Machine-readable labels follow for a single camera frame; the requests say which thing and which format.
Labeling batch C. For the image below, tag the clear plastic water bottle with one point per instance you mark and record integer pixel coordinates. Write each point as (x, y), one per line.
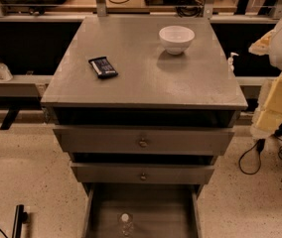
(126, 224)

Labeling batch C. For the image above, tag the grey drawer cabinet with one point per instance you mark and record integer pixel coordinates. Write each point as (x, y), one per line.
(194, 89)

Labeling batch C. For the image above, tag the white ceramic bowl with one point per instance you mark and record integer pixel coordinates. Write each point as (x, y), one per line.
(176, 39)

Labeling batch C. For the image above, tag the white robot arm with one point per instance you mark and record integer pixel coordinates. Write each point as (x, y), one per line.
(276, 57)

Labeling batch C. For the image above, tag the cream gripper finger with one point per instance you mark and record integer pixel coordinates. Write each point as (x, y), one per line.
(264, 45)
(267, 116)

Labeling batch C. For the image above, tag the top grey drawer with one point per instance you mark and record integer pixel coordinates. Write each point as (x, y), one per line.
(136, 140)

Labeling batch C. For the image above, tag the black stand foot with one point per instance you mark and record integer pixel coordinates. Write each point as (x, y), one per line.
(21, 217)

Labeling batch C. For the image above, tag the middle grey drawer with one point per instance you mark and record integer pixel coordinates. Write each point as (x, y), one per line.
(133, 173)

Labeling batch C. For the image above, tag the bottom open grey drawer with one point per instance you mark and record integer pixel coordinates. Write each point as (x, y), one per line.
(158, 210)

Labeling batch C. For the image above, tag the clear sanitizer bottle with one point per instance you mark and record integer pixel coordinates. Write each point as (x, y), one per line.
(5, 74)

